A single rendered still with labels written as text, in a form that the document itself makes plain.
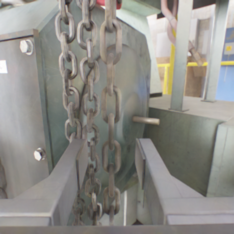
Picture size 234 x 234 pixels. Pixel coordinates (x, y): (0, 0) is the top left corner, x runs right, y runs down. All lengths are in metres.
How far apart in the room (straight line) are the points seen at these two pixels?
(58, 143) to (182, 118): 0.46
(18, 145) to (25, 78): 0.11
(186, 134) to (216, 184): 0.17
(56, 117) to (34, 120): 0.03
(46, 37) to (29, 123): 0.11
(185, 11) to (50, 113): 0.53
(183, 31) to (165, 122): 0.31
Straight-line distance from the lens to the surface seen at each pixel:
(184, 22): 0.64
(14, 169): 0.33
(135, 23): 1.01
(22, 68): 0.25
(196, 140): 0.62
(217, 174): 0.57
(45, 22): 0.24
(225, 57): 3.22
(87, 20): 0.18
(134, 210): 0.93
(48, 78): 0.23
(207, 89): 0.93
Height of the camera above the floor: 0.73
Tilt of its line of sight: 15 degrees down
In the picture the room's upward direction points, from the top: straight up
